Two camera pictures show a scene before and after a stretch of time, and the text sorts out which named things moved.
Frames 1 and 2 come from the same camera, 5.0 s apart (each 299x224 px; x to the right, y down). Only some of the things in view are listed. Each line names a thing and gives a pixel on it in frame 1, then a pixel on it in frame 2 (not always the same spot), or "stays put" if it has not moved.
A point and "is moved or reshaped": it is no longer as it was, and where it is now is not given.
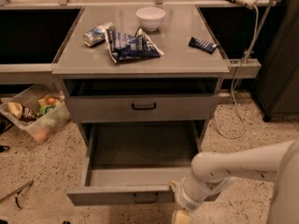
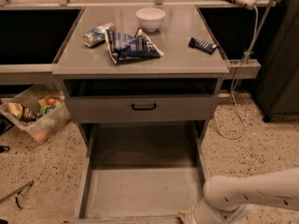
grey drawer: [134, 163] is moved or reshaped
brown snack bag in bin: [21, 111] stays put
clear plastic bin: [38, 108] stays put
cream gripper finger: [174, 184] to [188, 217]
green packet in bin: [44, 109] stays put
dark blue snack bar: [202, 45] stays put
